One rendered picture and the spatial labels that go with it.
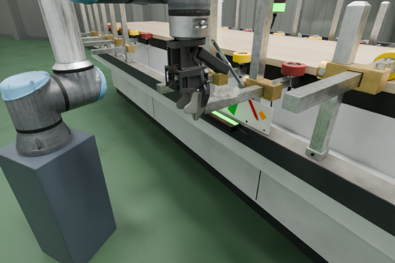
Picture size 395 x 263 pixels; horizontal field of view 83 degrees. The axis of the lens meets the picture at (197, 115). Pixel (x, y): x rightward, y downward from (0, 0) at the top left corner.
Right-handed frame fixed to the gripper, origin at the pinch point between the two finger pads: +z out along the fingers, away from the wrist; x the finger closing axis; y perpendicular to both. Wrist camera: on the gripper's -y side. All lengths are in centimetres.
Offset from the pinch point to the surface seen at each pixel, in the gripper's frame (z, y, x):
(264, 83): -4.2, -25.4, 1.2
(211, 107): -1.7, -3.8, 1.4
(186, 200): 83, -22, -42
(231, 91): -4.4, -11.8, 0.6
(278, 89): -2.8, -28.0, 4.9
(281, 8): -25.8, -32.1, -1.1
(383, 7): -25, -135, -7
